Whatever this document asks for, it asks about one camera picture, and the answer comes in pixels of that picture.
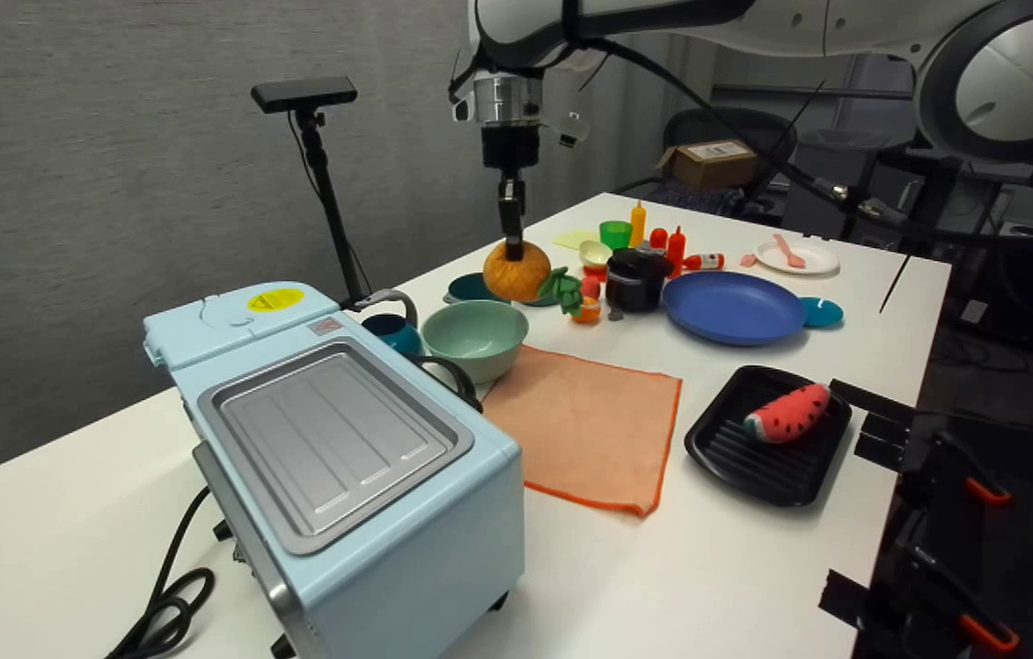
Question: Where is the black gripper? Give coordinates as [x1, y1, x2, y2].
[478, 122, 544, 264]

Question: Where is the orange plushie with green leaves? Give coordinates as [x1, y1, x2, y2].
[480, 239, 589, 317]

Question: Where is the watermelon slice plushie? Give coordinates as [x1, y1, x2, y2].
[740, 381, 837, 448]

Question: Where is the blue round plate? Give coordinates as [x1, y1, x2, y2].
[658, 266, 813, 352]

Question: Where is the white round plate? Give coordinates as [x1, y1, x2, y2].
[748, 232, 845, 281]

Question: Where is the black ridged rectangular plate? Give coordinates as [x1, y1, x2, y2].
[682, 364, 857, 514]

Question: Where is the pale yellow mat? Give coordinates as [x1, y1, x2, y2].
[549, 227, 601, 258]

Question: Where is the teal toy pot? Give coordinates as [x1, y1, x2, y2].
[442, 266, 500, 311]

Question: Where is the small cream bowl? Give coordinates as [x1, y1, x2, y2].
[575, 239, 616, 275]

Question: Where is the green plastic cup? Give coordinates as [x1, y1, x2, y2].
[597, 216, 638, 258]

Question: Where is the pale green bowl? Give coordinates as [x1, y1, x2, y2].
[418, 295, 534, 391]

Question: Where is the orange cloth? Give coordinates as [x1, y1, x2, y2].
[478, 343, 684, 525]

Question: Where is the cardboard box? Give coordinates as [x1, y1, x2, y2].
[658, 137, 766, 193]

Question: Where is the pink toy piece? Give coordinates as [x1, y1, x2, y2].
[771, 232, 810, 272]

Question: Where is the light blue toaster oven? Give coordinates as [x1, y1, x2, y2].
[138, 281, 531, 659]

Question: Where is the small teal lid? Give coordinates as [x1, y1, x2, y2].
[798, 293, 851, 333]

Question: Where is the black rig with orange clamps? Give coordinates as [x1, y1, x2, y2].
[818, 376, 1033, 659]

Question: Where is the dark teal mug metal handle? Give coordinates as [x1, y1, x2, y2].
[354, 288, 430, 365]

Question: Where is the black camera on stand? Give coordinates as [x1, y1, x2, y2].
[248, 75, 379, 311]

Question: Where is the black oven power cable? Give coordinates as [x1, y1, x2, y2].
[103, 485, 225, 659]

